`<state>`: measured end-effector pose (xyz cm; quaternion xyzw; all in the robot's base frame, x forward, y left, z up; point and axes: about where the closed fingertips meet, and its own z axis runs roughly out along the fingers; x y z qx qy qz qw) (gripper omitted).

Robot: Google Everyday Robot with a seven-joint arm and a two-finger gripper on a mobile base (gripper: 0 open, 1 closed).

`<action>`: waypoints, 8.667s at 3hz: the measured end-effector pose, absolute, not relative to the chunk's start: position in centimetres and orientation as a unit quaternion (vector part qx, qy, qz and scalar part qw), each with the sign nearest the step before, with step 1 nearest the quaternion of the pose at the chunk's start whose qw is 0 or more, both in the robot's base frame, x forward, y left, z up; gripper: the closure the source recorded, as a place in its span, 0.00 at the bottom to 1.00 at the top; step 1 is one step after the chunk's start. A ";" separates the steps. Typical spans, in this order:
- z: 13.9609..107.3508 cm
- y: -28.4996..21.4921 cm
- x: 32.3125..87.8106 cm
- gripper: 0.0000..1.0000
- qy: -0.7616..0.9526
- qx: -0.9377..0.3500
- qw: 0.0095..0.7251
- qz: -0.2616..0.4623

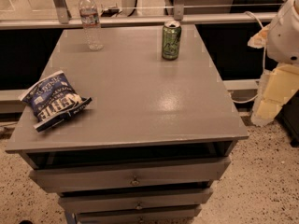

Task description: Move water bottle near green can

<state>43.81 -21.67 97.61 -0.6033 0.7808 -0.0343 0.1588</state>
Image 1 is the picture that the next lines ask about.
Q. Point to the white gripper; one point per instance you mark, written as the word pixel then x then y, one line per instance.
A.
pixel 285 41

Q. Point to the clear plastic water bottle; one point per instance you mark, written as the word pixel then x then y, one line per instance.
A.
pixel 91 25

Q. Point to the green soda can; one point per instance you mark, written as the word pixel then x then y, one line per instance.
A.
pixel 171 40

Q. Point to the grey drawer cabinet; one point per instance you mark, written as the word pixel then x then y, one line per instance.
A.
pixel 144 108

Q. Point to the middle grey drawer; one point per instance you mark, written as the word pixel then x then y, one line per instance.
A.
pixel 135 201

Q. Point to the grey drawer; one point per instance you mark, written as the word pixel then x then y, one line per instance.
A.
pixel 130 175
pixel 135 201
pixel 139 216

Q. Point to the bottom grey drawer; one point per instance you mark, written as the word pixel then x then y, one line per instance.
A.
pixel 139 216

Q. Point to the blue chip bag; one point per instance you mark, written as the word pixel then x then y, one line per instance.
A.
pixel 53 100

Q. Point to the top grey drawer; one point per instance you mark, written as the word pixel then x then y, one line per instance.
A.
pixel 130 175

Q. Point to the metal railing frame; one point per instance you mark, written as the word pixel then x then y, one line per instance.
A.
pixel 38 14

